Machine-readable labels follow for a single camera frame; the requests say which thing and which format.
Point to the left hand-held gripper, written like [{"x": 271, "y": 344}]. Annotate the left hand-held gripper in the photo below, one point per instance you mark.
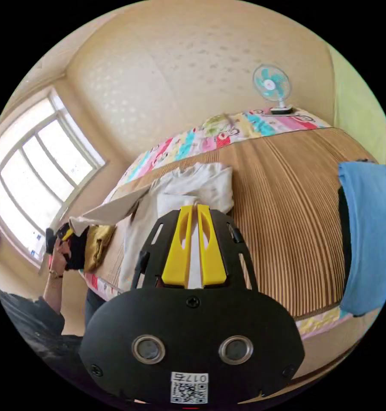
[{"x": 77, "y": 253}]

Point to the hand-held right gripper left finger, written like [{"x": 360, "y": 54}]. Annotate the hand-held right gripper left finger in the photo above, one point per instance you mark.
[{"x": 176, "y": 260}]

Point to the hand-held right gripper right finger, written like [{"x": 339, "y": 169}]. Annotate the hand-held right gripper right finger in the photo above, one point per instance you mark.
[{"x": 213, "y": 260}]

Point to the white long sleeve shirt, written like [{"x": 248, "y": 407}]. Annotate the white long sleeve shirt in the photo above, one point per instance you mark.
[{"x": 199, "y": 186}]

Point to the person's left forearm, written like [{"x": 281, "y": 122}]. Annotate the person's left forearm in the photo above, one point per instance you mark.
[{"x": 53, "y": 292}]

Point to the person's left hand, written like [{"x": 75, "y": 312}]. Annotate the person's left hand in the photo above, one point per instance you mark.
[{"x": 58, "y": 258}]

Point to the golden yellow garment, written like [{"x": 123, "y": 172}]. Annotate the golden yellow garment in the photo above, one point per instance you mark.
[{"x": 98, "y": 247}]

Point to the window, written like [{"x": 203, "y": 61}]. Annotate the window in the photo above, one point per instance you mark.
[{"x": 35, "y": 179}]

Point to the bed with woven mat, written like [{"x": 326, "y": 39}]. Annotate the bed with woven mat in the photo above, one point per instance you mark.
[{"x": 276, "y": 208}]

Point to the person's body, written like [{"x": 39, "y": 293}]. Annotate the person's body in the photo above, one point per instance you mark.
[{"x": 35, "y": 324}]

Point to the pile of clothes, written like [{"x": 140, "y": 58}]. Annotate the pile of clothes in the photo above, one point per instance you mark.
[{"x": 369, "y": 237}]

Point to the small turquoise table fan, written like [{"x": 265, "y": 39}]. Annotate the small turquoise table fan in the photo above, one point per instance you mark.
[{"x": 271, "y": 84}]

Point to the light green curtain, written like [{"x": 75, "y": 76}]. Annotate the light green curtain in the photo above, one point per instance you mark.
[{"x": 360, "y": 106}]

